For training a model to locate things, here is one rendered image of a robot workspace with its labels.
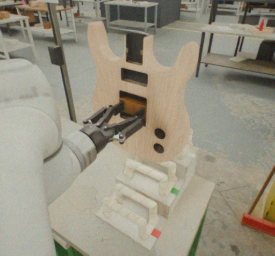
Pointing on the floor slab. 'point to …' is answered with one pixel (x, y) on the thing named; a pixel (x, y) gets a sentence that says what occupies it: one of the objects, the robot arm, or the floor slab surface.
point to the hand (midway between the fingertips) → (131, 109)
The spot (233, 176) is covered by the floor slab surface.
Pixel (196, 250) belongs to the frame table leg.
